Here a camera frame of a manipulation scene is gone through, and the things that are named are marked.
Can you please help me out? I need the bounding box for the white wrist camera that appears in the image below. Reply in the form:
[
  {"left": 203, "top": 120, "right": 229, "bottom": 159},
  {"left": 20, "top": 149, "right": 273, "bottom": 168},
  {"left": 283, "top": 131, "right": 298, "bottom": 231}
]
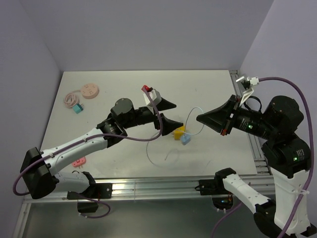
[
  {"left": 142, "top": 85, "right": 162, "bottom": 110},
  {"left": 236, "top": 76, "right": 260, "bottom": 106}
]

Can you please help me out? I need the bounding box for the light blue thin cable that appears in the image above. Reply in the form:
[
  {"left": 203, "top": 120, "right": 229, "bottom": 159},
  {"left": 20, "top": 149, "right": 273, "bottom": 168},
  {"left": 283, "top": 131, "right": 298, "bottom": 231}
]
[{"left": 146, "top": 106, "right": 205, "bottom": 168}]

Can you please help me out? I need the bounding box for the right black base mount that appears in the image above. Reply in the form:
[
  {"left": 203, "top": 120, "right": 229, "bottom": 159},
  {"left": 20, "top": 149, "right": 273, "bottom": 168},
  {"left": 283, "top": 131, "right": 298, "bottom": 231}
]
[{"left": 194, "top": 179, "right": 234, "bottom": 212}]

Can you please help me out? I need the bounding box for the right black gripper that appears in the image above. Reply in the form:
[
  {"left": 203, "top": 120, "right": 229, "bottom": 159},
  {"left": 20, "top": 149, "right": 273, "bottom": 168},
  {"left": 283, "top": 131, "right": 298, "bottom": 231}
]
[{"left": 196, "top": 92, "right": 275, "bottom": 137}]

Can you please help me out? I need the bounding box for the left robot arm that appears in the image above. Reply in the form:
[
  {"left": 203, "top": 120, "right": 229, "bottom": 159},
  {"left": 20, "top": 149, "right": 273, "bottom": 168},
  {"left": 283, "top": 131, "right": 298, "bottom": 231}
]
[{"left": 20, "top": 98, "right": 183, "bottom": 199}]

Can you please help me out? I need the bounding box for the yellow cube power adapter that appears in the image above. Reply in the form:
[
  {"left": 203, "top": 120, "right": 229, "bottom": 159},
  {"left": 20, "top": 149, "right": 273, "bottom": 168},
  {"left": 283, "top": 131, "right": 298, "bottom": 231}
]
[{"left": 172, "top": 125, "right": 185, "bottom": 140}]

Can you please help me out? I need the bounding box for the teal plug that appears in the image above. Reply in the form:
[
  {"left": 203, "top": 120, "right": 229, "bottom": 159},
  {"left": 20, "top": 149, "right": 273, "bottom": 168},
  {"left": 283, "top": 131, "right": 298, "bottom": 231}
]
[{"left": 72, "top": 103, "right": 84, "bottom": 114}]

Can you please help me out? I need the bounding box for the aluminium right side rail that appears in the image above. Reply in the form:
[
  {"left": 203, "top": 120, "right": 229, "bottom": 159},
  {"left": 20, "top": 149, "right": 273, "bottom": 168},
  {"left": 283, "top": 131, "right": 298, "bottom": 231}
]
[{"left": 229, "top": 70, "right": 270, "bottom": 176}]

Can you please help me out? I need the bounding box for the pink flat plug adapter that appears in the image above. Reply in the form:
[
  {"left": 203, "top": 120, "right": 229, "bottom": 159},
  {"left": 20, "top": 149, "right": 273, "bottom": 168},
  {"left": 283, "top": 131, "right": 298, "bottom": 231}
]
[{"left": 72, "top": 157, "right": 86, "bottom": 168}]

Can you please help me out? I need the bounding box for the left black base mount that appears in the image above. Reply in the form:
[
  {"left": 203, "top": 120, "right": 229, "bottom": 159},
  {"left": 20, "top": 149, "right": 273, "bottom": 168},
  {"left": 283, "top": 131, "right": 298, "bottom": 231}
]
[{"left": 66, "top": 183, "right": 112, "bottom": 218}]

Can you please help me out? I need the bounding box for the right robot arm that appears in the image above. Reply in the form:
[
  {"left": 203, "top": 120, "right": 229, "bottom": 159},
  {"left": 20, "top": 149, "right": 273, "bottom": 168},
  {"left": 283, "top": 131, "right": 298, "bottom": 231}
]
[{"left": 196, "top": 95, "right": 317, "bottom": 238}]

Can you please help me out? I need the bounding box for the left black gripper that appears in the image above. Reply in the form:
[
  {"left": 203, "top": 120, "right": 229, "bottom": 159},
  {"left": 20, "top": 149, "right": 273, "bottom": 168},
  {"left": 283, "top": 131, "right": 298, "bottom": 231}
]
[{"left": 122, "top": 98, "right": 183, "bottom": 135}]

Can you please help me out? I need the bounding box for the pink coiled cord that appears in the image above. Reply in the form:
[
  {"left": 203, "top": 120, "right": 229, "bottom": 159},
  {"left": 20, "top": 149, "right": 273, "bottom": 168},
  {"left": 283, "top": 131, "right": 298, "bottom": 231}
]
[{"left": 63, "top": 90, "right": 82, "bottom": 109}]

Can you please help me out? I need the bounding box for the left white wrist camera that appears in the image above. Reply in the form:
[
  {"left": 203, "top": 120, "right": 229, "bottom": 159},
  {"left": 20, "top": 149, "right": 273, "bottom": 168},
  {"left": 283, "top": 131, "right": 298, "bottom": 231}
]
[{"left": 142, "top": 85, "right": 162, "bottom": 110}]

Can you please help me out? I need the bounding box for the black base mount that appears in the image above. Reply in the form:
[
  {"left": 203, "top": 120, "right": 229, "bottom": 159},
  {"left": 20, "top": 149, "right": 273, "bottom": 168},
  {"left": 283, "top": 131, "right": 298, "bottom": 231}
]
[
  {"left": 194, "top": 179, "right": 234, "bottom": 212},
  {"left": 66, "top": 183, "right": 112, "bottom": 218}
]

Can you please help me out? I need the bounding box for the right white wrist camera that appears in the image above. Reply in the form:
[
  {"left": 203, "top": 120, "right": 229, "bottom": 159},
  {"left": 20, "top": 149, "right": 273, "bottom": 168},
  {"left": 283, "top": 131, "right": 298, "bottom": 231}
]
[{"left": 236, "top": 76, "right": 260, "bottom": 106}]

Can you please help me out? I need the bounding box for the aluminium front rail frame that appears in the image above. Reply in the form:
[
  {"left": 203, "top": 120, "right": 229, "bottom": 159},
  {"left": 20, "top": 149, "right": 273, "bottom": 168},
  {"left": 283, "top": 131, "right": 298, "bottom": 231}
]
[{"left": 13, "top": 176, "right": 213, "bottom": 238}]

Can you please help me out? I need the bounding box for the pink round power strip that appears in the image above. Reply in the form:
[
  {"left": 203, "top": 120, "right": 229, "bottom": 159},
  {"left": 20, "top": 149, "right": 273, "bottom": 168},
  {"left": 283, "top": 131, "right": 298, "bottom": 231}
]
[{"left": 80, "top": 83, "right": 99, "bottom": 99}]

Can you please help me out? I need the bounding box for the light blue charger plug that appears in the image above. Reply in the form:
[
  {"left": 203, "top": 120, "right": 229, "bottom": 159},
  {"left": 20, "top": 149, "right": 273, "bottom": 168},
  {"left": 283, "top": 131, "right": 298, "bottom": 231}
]
[{"left": 180, "top": 134, "right": 191, "bottom": 145}]

